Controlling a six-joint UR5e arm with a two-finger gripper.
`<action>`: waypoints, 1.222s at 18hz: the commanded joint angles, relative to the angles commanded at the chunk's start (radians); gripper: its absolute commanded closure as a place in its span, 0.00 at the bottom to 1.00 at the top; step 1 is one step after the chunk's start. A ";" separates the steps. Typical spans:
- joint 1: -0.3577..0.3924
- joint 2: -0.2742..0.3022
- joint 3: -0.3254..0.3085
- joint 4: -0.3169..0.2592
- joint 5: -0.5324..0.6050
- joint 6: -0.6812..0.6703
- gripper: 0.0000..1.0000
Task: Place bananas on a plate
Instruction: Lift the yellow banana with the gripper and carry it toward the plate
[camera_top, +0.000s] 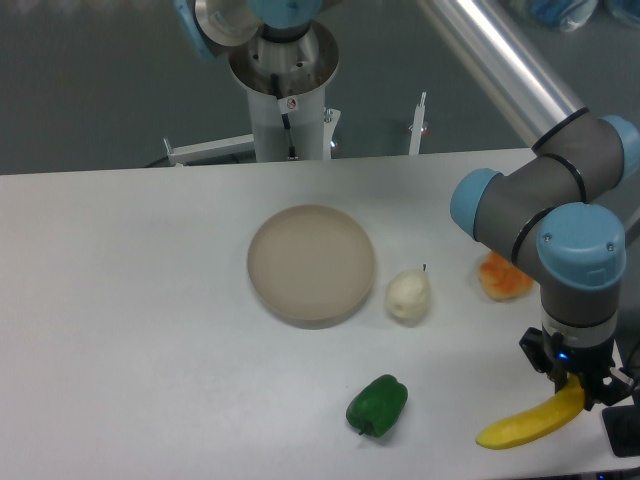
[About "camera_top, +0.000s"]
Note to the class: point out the beige round plate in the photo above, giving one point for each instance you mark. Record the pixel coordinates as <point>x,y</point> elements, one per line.
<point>311,265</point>

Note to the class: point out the black device at edge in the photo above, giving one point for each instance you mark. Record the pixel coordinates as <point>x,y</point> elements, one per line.
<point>622,428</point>

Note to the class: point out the orange peach fruit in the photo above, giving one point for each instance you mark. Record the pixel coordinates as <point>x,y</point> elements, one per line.
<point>501,280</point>

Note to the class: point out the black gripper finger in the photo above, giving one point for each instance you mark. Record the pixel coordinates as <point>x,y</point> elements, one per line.
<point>607,390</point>
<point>544,365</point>

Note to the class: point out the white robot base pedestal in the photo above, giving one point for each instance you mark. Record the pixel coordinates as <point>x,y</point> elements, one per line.
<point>290,128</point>

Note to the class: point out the yellow banana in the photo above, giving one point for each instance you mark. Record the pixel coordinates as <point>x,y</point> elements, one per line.
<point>535,423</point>

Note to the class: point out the green bell pepper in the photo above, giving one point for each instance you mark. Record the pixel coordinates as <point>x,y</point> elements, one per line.
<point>377,408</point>

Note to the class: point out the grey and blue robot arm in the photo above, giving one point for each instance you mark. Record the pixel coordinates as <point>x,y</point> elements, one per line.
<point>544,218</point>

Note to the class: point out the white metal bracket left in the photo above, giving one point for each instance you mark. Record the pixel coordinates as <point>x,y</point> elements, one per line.
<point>210,150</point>

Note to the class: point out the white metal bracket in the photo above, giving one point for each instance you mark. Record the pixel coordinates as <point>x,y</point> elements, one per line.
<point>418,126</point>
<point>210,150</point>

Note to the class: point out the white pear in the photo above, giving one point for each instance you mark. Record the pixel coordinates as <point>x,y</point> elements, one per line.
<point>408,296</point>

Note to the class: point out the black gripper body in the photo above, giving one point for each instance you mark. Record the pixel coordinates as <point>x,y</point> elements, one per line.
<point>575,360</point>

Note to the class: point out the white metal bracket right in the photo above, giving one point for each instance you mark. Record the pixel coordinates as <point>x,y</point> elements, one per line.
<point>418,126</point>

